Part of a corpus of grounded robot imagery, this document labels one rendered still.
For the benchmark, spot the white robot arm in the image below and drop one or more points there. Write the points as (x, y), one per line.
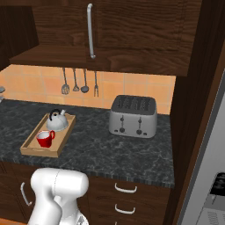
(58, 187)

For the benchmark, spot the wooden tray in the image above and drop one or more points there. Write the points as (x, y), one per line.
(60, 140)

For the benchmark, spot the red mug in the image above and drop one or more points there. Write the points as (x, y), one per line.
(44, 141)

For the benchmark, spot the dark wood base cabinet door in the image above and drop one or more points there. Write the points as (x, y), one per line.
(11, 199)

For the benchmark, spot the silver four-slot toaster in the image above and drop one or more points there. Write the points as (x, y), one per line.
(132, 123)

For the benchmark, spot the hanging metal fork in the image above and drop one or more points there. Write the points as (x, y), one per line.
(95, 88)

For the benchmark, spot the hanging metal ladle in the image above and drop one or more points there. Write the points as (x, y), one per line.
(84, 89)

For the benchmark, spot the hanging slotted metal spatula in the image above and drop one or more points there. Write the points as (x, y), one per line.
(65, 88)

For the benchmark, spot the tall dark wood side panel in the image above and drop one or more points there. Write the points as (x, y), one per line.
(190, 88)

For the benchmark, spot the dark wood drawer front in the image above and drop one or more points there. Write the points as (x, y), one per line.
(149, 212)
(152, 192)

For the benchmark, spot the silver fridge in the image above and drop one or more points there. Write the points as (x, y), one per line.
(202, 164)

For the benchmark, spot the grey metal fixture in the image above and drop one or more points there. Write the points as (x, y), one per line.
(1, 93)

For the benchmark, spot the dark wood wall cabinet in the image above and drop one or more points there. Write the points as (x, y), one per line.
(132, 64)

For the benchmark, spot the dark wood wall cabinet door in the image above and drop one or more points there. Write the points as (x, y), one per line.
(140, 26)
(17, 32)

